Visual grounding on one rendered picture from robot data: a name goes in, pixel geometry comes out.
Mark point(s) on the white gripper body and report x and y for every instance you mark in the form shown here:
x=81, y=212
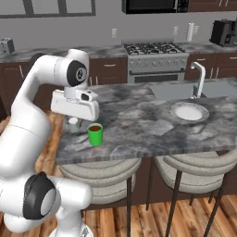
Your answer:
x=74, y=107

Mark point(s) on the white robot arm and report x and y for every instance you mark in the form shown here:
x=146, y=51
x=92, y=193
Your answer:
x=24, y=135

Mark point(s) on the green cup of hot chocolate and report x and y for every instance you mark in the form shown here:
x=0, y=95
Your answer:
x=95, y=137

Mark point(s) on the dark brown base cupboards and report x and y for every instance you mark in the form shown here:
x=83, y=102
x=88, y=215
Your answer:
x=108, y=71
x=216, y=64

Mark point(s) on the grey cushioned bar stool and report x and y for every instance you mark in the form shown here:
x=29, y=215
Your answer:
x=197, y=172
x=102, y=176

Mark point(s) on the silver toaster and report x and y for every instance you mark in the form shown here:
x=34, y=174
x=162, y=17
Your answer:
x=6, y=46

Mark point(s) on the silver stove with oven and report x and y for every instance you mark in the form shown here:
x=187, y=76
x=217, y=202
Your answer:
x=155, y=63

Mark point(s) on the grey sink basin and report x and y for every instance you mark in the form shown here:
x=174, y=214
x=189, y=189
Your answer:
x=172, y=91

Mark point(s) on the grey round plate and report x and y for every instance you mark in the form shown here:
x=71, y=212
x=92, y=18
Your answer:
x=189, y=112

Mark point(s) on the black microwave oven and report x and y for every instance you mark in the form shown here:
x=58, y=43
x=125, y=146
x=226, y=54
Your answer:
x=151, y=6

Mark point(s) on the white sink tap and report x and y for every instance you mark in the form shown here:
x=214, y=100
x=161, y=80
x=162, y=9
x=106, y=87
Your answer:
x=202, y=77

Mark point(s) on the white paper towel roll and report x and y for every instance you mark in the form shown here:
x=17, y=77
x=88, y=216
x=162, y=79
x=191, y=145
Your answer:
x=190, y=31

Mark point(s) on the white wall outlet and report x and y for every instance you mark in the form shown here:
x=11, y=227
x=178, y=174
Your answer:
x=175, y=30
x=114, y=33
x=196, y=29

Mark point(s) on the grey framed glass wall cupboards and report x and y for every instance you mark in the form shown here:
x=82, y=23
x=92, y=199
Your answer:
x=46, y=7

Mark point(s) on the dark brown wall cupboards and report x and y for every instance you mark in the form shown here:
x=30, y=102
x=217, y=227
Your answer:
x=213, y=4

